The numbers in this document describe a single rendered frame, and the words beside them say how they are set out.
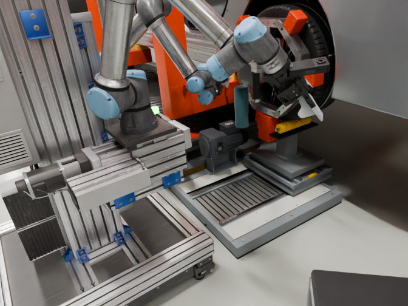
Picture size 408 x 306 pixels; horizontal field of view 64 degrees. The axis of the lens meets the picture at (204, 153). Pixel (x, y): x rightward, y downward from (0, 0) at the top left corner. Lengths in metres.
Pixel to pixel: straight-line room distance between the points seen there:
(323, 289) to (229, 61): 0.84
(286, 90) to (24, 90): 0.90
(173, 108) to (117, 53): 1.14
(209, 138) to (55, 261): 1.15
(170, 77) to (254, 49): 1.28
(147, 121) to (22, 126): 0.44
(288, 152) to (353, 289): 1.16
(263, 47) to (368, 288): 0.89
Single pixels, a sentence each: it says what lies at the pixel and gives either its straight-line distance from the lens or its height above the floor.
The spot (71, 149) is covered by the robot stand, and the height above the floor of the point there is 0.75.
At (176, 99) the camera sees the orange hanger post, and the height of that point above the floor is 0.66.
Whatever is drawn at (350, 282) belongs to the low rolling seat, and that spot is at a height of 0.34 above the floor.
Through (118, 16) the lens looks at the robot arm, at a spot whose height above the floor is 1.25.
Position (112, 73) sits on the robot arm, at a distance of 1.10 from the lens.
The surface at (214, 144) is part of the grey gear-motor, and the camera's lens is 2.16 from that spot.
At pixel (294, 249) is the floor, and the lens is 1.90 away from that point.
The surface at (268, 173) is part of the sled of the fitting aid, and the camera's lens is 2.23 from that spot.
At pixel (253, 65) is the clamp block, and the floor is 0.93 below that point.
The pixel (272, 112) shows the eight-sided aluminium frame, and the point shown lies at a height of 0.60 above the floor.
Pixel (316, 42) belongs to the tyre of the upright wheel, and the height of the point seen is 1.01.
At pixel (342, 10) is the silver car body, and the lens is 1.70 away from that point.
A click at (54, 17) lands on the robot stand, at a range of 1.32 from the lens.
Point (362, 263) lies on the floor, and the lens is 1.91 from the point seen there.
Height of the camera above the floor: 1.31
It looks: 27 degrees down
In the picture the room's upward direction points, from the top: 5 degrees counter-clockwise
